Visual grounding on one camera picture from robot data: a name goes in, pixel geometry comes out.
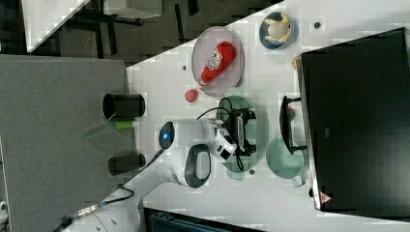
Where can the black cylinder post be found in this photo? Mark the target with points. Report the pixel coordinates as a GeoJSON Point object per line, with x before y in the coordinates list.
{"type": "Point", "coordinates": [123, 106]}
{"type": "Point", "coordinates": [124, 164]}

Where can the beige plush toy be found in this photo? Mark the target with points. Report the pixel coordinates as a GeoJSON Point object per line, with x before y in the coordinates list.
{"type": "Point", "coordinates": [278, 31]}

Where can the red ketchup bottle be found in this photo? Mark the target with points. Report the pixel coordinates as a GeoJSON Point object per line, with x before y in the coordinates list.
{"type": "Point", "coordinates": [220, 59]}

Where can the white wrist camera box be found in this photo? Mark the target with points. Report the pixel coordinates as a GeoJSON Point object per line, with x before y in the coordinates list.
{"type": "Point", "coordinates": [224, 146]}

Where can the blue grey bowl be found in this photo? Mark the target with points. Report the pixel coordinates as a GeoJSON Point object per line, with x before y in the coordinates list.
{"type": "Point", "coordinates": [263, 31]}

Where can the black oven door handle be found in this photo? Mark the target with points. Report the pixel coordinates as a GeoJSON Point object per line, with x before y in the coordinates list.
{"type": "Point", "coordinates": [285, 125]}

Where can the red strawberry toy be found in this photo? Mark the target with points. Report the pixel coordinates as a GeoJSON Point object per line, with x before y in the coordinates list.
{"type": "Point", "coordinates": [191, 95]}

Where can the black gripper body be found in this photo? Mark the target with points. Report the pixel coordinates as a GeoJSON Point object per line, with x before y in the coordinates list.
{"type": "Point", "coordinates": [244, 131]}

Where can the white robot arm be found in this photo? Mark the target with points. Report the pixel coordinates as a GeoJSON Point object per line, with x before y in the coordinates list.
{"type": "Point", "coordinates": [187, 147]}

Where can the teal mug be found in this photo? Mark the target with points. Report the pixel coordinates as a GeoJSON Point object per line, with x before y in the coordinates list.
{"type": "Point", "coordinates": [284, 164]}

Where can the green marker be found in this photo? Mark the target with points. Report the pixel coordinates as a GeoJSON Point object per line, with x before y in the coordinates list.
{"type": "Point", "coordinates": [123, 125]}

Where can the black toaster oven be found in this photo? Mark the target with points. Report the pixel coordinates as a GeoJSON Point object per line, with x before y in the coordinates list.
{"type": "Point", "coordinates": [355, 102]}

